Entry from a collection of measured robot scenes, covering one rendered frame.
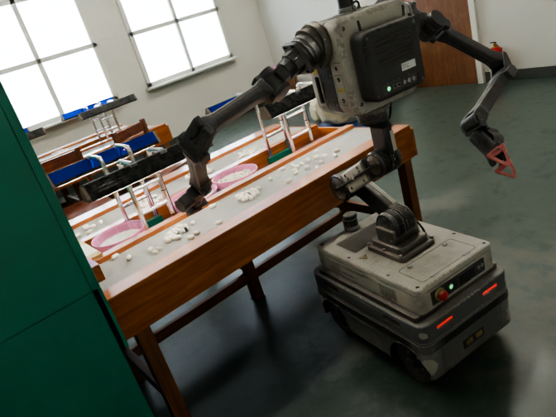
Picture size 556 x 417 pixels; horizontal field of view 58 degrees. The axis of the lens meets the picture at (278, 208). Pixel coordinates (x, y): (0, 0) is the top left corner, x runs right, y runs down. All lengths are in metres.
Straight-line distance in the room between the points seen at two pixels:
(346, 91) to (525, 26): 4.71
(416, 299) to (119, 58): 6.35
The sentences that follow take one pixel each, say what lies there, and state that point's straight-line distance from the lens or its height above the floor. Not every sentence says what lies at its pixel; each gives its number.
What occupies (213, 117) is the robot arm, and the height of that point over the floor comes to 1.30.
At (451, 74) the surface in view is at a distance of 6.89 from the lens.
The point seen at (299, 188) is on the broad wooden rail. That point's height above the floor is 0.77.
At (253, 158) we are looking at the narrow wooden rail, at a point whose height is 0.75.
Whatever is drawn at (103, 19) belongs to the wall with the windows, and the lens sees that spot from 7.69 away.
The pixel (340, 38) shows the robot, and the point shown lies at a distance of 1.78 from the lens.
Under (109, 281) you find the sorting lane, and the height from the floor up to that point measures 0.74.
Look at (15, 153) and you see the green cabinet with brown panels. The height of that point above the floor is 1.37.
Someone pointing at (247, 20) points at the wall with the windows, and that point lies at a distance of 8.90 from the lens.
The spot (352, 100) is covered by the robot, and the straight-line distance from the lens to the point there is 1.82.
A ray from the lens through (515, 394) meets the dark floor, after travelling 2.21.
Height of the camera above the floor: 1.56
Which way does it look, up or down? 22 degrees down
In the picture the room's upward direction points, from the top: 17 degrees counter-clockwise
